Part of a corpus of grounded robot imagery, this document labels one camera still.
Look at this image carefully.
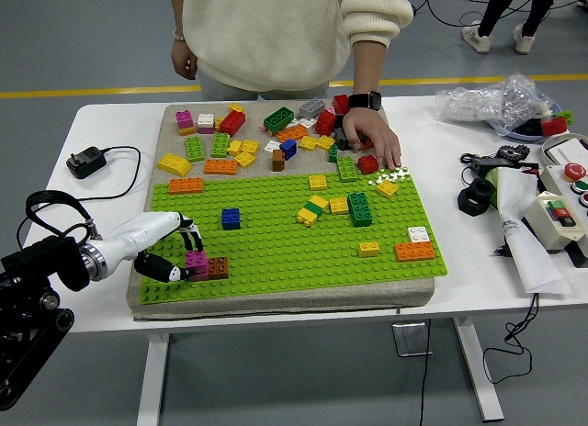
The person's right hand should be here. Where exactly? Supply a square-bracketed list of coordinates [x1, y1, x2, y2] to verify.
[170, 36, 199, 82]

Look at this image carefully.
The person's left hand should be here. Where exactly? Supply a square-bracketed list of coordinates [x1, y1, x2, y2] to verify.
[342, 107, 403, 168]

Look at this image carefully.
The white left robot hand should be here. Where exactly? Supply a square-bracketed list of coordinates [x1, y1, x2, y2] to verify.
[101, 211, 206, 284]

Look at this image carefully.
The green studded baseplate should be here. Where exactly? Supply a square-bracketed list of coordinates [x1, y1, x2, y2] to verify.
[137, 167, 449, 307]

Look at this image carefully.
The square red toy brick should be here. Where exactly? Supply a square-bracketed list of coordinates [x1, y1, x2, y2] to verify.
[356, 154, 380, 175]

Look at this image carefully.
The pink and yellow brick stack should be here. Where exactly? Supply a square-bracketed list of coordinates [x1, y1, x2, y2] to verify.
[175, 108, 196, 137]

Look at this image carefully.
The long grey toy brick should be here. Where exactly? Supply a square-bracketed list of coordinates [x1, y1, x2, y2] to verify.
[298, 97, 327, 119]

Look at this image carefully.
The yellow curved toy brick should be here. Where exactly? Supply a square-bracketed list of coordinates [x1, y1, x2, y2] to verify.
[155, 152, 193, 178]

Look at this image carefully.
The long dark green brick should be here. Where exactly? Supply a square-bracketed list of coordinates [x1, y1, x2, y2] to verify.
[346, 192, 374, 229]
[263, 106, 296, 135]

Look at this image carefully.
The yellow and green brick stack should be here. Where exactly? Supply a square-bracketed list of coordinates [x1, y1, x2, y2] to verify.
[296, 195, 331, 228]

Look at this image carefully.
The black wristwatch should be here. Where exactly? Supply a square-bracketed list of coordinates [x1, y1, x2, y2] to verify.
[347, 90, 383, 112]

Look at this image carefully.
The yellow floor tape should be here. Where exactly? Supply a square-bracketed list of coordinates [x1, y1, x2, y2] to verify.
[0, 73, 588, 100]

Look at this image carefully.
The person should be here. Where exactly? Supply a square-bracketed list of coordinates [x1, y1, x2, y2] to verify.
[461, 0, 560, 56]
[167, 0, 414, 168]

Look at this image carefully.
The black power adapter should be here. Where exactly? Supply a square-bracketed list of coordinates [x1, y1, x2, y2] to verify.
[65, 145, 107, 180]

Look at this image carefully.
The clear bubble wrap bag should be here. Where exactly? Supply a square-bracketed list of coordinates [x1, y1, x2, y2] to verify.
[435, 72, 560, 133]

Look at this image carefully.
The black power supply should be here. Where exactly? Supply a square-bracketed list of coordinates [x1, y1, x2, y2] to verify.
[460, 152, 539, 178]

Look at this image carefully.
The black gear wheel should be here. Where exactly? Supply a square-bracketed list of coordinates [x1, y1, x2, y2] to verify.
[494, 143, 530, 163]

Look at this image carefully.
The white table leg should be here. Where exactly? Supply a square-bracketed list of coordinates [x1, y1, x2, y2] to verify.
[452, 315, 505, 422]
[136, 331, 172, 426]

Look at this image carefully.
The clear blue-rimmed container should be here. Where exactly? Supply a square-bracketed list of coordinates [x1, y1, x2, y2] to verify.
[487, 100, 571, 145]

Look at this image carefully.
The grey-brown mat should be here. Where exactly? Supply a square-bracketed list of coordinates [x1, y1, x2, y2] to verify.
[126, 99, 436, 321]

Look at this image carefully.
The white button control box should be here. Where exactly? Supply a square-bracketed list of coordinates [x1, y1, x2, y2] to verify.
[537, 160, 588, 208]

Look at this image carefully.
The white oval case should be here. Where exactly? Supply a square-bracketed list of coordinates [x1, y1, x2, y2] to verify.
[539, 131, 588, 167]

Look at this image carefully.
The white paper sheet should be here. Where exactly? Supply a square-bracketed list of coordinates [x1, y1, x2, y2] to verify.
[487, 165, 573, 295]

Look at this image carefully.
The metal floor plate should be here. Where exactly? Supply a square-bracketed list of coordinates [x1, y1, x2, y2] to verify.
[391, 322, 435, 358]

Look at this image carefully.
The black adapter cord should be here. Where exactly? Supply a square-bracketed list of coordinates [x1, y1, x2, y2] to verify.
[17, 145, 142, 252]

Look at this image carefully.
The black floor cable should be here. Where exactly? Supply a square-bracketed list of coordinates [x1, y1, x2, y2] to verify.
[424, 0, 588, 30]

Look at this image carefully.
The white switch box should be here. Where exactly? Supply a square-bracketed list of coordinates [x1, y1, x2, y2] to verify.
[523, 190, 588, 253]

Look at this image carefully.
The black hanging cable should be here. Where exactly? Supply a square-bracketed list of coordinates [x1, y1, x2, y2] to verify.
[416, 317, 434, 426]
[481, 291, 539, 386]

